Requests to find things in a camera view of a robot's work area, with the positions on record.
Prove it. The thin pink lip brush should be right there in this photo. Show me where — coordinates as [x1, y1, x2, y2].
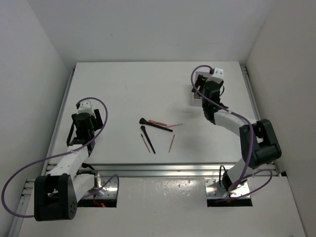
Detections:
[166, 123, 183, 128]

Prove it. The pink handle spoolie brush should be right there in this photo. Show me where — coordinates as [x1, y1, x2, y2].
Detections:
[141, 134, 151, 153]

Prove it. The large black makeup brush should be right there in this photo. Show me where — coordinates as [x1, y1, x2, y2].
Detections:
[139, 118, 173, 132]

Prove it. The black brush pink handle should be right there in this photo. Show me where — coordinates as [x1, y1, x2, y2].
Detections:
[141, 125, 156, 154]

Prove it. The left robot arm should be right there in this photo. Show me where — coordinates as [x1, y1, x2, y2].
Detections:
[34, 106, 103, 222]

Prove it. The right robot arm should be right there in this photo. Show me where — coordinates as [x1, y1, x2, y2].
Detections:
[192, 74, 281, 192]

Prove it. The white divided organizer box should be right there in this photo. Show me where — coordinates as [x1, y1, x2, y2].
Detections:
[191, 71, 210, 107]

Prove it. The thin orange angled brush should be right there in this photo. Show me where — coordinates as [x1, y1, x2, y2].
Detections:
[168, 134, 175, 153]

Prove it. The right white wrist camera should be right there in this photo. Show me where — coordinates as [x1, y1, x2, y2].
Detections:
[209, 68, 225, 84]

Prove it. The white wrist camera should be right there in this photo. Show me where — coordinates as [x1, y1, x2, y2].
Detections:
[209, 68, 225, 84]
[76, 100, 94, 115]

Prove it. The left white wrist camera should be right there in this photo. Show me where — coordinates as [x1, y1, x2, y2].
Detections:
[76, 100, 94, 115]

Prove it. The aluminium rail frame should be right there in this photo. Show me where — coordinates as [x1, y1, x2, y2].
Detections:
[7, 65, 278, 237]

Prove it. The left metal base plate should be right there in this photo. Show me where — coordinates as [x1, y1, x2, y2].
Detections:
[82, 174, 119, 199]

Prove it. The metal base plate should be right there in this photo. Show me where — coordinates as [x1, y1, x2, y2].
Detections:
[204, 178, 250, 199]
[82, 174, 119, 199]

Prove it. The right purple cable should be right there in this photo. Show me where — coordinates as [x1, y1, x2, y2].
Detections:
[190, 65, 274, 198]

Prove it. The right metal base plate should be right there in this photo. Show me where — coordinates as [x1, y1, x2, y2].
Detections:
[204, 178, 250, 199]

